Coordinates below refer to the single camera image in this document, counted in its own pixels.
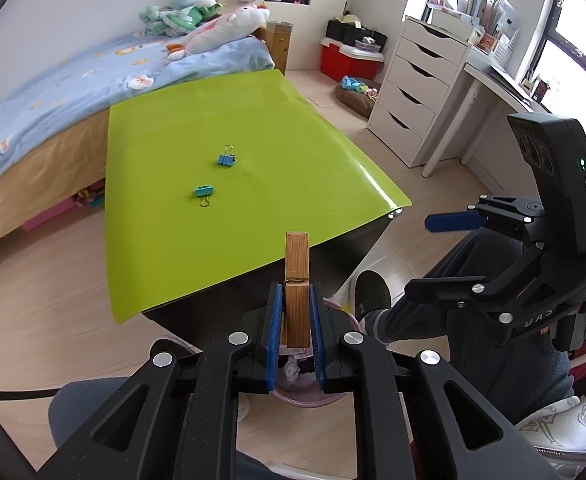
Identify colourful toys under bed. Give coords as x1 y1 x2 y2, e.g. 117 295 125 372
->
72 182 106 211

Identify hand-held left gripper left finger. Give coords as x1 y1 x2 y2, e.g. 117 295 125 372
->
38 281 287 480

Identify wooden nightstand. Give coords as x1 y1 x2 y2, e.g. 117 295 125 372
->
265 20 293 76

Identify white patterned cloth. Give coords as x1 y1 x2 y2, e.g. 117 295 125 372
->
515 393 586 464

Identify white and pink plush toy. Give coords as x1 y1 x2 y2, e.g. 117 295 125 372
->
166 3 272 62

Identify pink trash bin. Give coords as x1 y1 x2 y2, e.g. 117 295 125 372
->
272 297 365 409

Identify blue binder clip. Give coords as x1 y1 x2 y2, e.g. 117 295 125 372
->
216 143 238 169

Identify red storage box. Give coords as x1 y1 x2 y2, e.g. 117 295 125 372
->
320 37 385 84

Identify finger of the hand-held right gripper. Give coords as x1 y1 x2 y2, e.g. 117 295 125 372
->
403 245 547 326
424 194 548 251

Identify white drawer unit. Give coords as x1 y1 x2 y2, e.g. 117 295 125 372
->
366 14 472 169

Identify white desk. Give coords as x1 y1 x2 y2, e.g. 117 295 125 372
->
420 57 550 179

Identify mint green plush toy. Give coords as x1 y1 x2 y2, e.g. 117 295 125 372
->
137 0 200 37

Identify row of books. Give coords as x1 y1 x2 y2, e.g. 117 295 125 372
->
425 0 522 66

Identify brown pet bed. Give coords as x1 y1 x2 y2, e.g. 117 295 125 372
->
335 76 382 116

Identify person's left leg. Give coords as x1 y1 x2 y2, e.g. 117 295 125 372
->
232 452 296 480

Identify pink box under bed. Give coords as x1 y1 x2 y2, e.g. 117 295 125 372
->
20 194 80 234

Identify bed with tan base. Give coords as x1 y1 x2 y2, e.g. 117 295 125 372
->
0 27 287 261

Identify green striped plush toy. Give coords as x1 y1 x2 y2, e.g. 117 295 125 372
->
163 2 222 32

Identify grey slipper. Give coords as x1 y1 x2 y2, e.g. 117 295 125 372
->
355 269 393 334

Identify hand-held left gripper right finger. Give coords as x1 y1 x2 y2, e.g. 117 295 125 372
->
309 282 560 480

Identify black frame window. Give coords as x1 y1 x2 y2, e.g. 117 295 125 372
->
403 0 586 171

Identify black storage boxes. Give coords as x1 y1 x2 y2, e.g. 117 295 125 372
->
325 18 389 54

